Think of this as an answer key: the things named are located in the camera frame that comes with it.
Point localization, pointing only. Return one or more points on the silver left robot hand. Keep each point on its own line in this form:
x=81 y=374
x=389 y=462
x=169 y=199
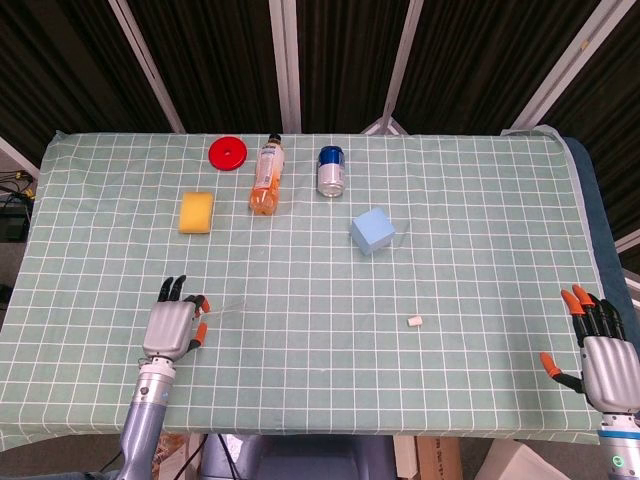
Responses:
x=167 y=327

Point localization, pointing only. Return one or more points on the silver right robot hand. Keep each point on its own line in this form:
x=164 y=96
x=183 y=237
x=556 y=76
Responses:
x=610 y=370

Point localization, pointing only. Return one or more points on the small white stopper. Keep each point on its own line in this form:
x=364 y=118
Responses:
x=415 y=321

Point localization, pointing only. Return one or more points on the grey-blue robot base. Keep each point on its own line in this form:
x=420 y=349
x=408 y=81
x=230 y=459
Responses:
x=310 y=460

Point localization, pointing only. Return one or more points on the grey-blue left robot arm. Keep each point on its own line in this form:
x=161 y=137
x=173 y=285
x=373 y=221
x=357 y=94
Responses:
x=145 y=415

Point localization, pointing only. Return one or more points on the yellow sponge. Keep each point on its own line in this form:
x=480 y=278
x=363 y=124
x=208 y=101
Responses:
x=196 y=213

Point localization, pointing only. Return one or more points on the crumpled orange snack bag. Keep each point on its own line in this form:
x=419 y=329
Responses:
x=175 y=450

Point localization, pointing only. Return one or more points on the white box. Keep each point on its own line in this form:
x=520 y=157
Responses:
x=510 y=465

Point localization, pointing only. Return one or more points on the green checkered tablecloth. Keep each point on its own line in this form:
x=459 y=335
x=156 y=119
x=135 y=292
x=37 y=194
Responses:
x=320 y=300

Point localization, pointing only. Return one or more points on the orange drink bottle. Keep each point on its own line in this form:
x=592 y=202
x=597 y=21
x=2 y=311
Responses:
x=267 y=180

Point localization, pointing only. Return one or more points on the red plastic disc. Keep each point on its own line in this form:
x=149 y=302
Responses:
x=228 y=154

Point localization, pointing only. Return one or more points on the black equipment box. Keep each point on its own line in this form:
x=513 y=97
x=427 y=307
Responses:
x=12 y=225

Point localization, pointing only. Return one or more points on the brown cardboard box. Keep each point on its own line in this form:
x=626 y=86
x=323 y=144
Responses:
x=440 y=462

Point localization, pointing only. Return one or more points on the white board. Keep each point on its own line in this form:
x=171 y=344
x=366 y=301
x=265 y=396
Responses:
x=405 y=457

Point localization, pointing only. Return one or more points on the blue and silver can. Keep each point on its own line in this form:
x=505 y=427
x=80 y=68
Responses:
x=331 y=172

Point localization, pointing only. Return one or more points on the light blue foam cube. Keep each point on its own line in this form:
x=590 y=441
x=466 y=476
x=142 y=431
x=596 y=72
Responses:
x=372 y=232

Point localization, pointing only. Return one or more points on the black pleated curtain panel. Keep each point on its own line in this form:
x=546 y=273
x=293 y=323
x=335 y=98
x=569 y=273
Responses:
x=345 y=60
x=60 y=60
x=615 y=100
x=215 y=60
x=490 y=50

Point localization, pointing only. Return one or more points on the aluminium frame bar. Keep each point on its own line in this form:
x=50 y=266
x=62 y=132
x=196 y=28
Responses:
x=630 y=243
x=20 y=157

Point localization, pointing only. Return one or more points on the aluminium frame post with foot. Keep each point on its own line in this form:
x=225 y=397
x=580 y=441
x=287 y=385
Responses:
x=403 y=55

